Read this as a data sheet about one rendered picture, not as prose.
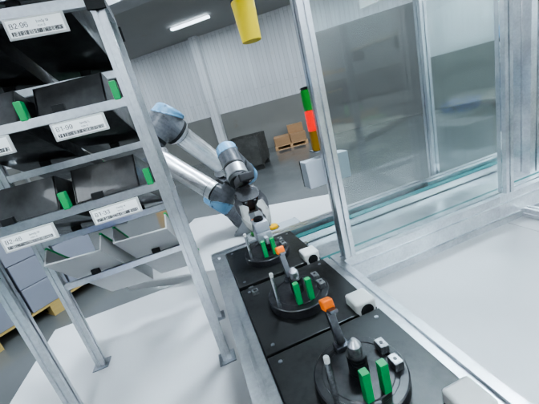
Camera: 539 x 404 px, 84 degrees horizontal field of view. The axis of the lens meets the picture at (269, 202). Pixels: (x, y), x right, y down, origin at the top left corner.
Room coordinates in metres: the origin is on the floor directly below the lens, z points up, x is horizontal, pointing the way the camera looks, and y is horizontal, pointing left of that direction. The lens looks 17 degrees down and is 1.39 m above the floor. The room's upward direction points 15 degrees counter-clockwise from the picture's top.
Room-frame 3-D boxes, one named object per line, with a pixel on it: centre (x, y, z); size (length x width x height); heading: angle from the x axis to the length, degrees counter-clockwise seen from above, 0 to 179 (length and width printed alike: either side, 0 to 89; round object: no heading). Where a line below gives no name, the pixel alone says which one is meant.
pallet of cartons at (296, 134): (10.23, -1.22, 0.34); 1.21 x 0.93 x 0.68; 75
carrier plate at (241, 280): (0.84, 0.05, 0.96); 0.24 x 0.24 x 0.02; 13
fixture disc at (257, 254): (0.84, 0.05, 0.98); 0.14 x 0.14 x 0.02
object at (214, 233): (1.35, 0.14, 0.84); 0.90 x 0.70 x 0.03; 75
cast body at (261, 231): (0.83, 0.04, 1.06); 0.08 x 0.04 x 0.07; 13
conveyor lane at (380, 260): (0.88, -0.25, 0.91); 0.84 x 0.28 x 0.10; 103
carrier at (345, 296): (0.59, -0.01, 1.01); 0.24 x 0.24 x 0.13; 13
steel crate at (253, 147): (7.98, 0.22, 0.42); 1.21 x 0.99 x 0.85; 164
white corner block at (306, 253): (0.76, -0.07, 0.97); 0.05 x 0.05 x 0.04; 13
